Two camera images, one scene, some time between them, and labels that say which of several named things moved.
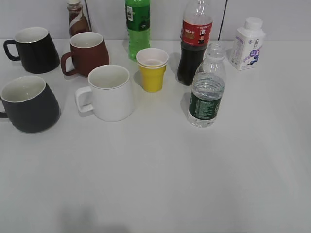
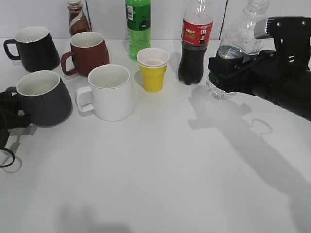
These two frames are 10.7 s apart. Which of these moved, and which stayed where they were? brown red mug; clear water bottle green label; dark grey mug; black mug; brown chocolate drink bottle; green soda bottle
Moved: dark grey mug; clear water bottle green label
Stayed: brown chocolate drink bottle; green soda bottle; black mug; brown red mug
